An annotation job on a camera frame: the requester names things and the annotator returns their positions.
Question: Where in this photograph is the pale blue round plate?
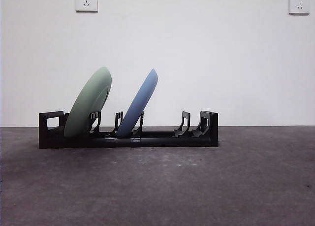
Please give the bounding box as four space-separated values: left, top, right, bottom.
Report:
115 68 159 139

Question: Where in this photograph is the white wall socket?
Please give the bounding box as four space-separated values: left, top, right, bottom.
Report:
75 0 99 14
288 0 311 16

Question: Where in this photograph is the black plastic plate rack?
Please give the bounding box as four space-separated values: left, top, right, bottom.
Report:
38 110 220 149

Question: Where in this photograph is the pale green round plate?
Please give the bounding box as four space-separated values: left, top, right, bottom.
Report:
63 66 113 139

